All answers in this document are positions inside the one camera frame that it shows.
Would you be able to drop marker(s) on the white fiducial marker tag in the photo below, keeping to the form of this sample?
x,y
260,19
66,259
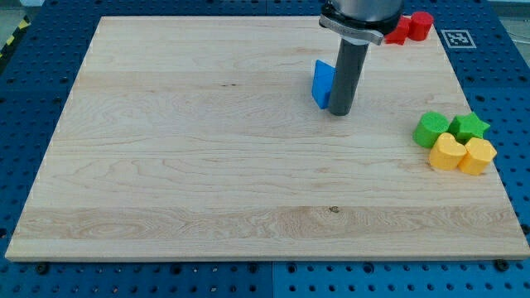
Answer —
x,y
458,39

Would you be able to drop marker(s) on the green cylinder block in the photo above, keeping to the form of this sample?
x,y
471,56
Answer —
x,y
430,126

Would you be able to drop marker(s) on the yellow heart block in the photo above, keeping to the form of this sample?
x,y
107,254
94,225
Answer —
x,y
446,153

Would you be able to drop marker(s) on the light wooden board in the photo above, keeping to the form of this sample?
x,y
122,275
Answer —
x,y
197,139

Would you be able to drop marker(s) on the green star block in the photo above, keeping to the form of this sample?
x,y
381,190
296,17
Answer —
x,y
464,127

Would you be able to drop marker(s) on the red cylinder block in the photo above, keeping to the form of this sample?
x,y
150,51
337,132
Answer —
x,y
420,25

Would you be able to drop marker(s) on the yellow black hazard tape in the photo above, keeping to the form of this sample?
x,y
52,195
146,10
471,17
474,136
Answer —
x,y
15,38

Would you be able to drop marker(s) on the red star block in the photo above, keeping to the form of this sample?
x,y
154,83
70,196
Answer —
x,y
400,33

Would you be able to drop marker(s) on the yellow hexagon block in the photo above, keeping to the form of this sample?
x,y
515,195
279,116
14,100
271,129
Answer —
x,y
479,154

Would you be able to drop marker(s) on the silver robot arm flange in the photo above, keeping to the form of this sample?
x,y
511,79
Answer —
x,y
361,22

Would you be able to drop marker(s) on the blue triangle block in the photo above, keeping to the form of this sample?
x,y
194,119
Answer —
x,y
322,83

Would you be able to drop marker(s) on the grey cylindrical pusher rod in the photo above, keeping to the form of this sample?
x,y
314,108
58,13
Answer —
x,y
348,68

